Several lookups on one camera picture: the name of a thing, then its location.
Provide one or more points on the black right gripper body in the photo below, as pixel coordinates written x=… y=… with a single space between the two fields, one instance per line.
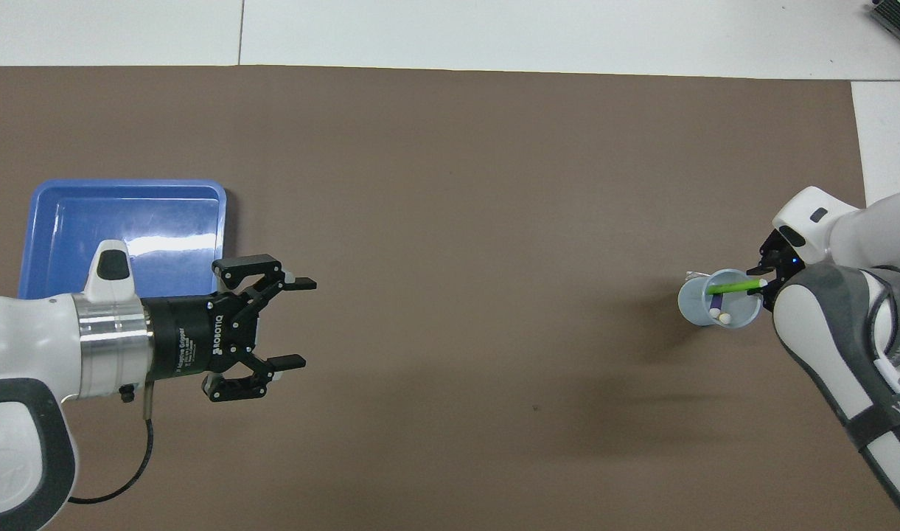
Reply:
x=789 y=265

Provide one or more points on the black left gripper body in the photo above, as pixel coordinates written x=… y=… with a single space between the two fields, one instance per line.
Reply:
x=184 y=335

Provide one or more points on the green pen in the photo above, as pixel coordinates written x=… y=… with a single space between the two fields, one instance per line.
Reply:
x=737 y=286

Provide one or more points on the purple pen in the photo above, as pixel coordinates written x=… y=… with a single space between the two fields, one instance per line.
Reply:
x=714 y=304

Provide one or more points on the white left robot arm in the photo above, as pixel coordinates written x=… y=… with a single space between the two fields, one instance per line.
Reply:
x=22 y=346

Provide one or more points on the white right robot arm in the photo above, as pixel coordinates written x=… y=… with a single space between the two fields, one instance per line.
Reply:
x=848 y=354

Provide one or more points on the blue plastic tray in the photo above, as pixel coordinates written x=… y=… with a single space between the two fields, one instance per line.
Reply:
x=162 y=214

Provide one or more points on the clear tape piece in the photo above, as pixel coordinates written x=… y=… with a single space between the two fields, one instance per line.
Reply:
x=694 y=276

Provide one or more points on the translucent blue pen cup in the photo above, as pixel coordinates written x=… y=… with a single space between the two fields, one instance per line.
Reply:
x=693 y=302

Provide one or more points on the brown table mat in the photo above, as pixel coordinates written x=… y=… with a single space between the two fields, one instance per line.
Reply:
x=450 y=184

